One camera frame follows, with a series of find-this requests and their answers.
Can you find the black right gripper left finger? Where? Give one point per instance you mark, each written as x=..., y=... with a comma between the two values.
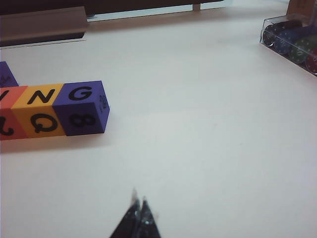
x=128, y=228

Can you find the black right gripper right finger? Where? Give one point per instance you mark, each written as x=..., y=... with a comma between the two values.
x=148, y=228

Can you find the purple foam block with R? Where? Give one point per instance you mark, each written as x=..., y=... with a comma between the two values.
x=7, y=74

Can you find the purple foam block with G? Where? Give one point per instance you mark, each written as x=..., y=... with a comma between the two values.
x=79, y=119

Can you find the orange foam block with I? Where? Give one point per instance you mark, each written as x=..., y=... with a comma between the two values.
x=17, y=124

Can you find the yellow foam block with Q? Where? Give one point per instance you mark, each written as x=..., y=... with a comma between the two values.
x=22, y=111

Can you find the brown desk partition panel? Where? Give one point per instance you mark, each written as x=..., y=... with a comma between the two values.
x=123, y=5

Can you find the black poker chip stack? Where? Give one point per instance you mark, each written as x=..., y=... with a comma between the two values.
x=268, y=36

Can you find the blue poker chip stack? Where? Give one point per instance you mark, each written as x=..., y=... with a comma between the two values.
x=282, y=44

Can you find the green poker chip stack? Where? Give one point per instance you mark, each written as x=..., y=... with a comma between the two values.
x=298, y=53

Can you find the red poker chip stack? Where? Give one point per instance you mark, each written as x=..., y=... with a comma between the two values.
x=312, y=62

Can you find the clear plastic chip case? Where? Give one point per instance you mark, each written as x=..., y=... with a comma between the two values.
x=272, y=21

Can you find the brown cardboard box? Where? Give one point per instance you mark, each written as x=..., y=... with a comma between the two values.
x=299, y=7

